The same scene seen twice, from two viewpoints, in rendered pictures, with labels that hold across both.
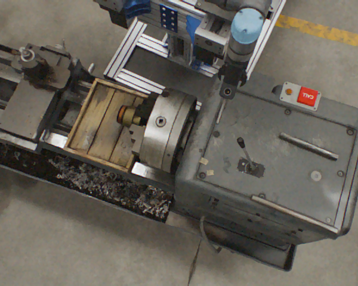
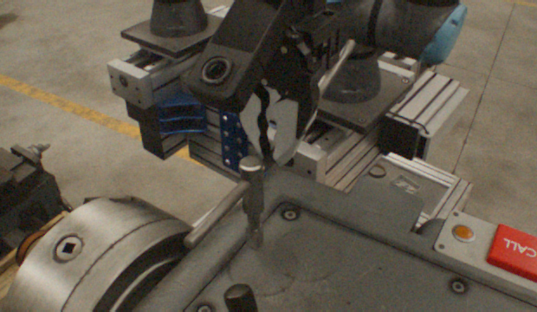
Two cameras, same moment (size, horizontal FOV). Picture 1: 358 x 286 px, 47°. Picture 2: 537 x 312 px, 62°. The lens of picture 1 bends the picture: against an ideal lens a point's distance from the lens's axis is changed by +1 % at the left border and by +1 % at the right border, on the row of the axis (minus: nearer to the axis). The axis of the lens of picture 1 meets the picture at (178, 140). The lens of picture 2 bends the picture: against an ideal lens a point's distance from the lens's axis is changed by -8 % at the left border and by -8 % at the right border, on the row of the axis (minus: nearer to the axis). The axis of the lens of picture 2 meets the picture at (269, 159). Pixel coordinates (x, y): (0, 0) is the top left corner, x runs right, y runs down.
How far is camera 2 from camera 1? 99 cm
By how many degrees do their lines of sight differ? 34
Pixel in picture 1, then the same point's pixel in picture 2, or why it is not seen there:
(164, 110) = (93, 224)
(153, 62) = not seen: hidden behind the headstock
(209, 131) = (185, 300)
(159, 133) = (50, 280)
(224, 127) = not seen: hidden behind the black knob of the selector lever
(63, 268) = not seen: outside the picture
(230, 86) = (231, 53)
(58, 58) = (16, 163)
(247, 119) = (322, 287)
